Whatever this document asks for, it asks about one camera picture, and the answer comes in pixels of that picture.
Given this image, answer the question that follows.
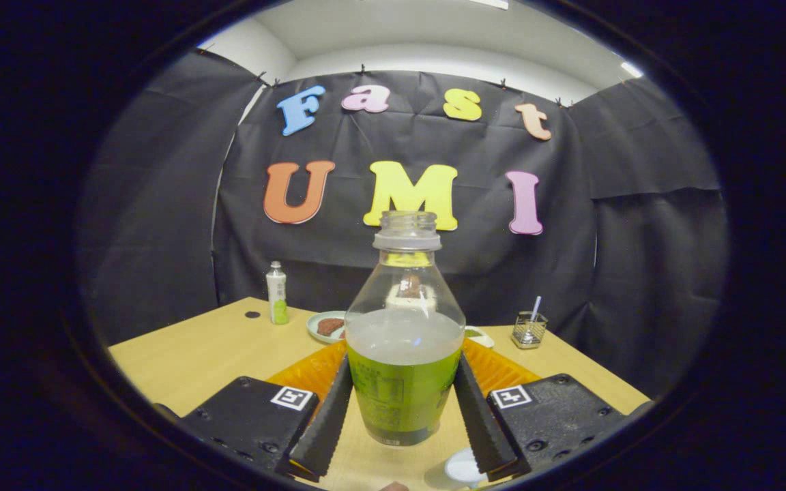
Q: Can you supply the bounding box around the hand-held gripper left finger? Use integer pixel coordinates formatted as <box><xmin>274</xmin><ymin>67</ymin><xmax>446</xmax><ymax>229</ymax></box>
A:
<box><xmin>154</xmin><ymin>339</ymin><xmax>354</xmax><ymax>483</ymax></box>

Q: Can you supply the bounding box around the wooden table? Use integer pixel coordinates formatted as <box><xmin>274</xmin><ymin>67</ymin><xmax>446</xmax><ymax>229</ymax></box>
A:
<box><xmin>108</xmin><ymin>296</ymin><xmax>652</xmax><ymax>491</ymax></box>

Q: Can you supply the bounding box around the white cup with handle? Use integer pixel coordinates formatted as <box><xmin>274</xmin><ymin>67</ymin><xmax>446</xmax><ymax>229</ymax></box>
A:
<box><xmin>443</xmin><ymin>447</ymin><xmax>489</xmax><ymax>486</ymax></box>

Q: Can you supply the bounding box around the green label juice bottle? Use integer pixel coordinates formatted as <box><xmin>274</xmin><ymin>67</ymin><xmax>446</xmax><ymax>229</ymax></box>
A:
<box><xmin>344</xmin><ymin>210</ymin><xmax>467</xmax><ymax>447</ymax></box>

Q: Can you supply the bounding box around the black backdrop cloth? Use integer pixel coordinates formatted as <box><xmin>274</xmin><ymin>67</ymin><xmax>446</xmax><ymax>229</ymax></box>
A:
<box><xmin>76</xmin><ymin>48</ymin><xmax>728</xmax><ymax>400</ymax></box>

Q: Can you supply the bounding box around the small white green bottle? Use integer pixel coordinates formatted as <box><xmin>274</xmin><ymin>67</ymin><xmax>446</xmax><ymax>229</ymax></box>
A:
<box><xmin>265</xmin><ymin>261</ymin><xmax>290</xmax><ymax>325</ymax></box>

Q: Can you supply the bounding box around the clear glass tumbler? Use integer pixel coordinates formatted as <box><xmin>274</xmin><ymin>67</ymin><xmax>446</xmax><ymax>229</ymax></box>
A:
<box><xmin>511</xmin><ymin>311</ymin><xmax>549</xmax><ymax>350</ymax></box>

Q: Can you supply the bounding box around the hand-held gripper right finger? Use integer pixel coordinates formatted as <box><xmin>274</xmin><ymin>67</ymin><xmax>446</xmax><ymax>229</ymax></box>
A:
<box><xmin>453</xmin><ymin>338</ymin><xmax>653</xmax><ymax>483</ymax></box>

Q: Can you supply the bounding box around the round pale green plate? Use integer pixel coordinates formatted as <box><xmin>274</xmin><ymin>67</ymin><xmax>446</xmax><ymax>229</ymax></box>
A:
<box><xmin>306</xmin><ymin>310</ymin><xmax>350</xmax><ymax>345</ymax></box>

